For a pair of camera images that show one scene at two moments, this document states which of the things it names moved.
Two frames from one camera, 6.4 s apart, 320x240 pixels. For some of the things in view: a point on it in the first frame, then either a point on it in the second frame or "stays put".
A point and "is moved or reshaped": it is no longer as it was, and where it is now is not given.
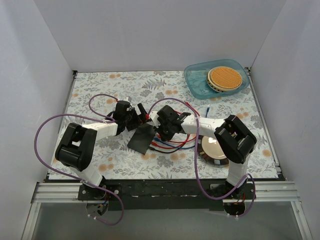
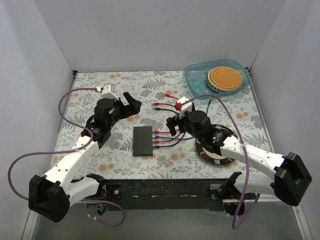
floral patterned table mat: [149, 125] stays put
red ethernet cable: [180, 144] to [156, 141]
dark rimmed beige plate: [210, 150] stays put
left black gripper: [136, 116] to [124, 107]
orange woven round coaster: [224, 78] stays put
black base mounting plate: [166, 194] stays put
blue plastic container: [195, 77] stays put
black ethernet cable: [171, 151] is moved or reshaped
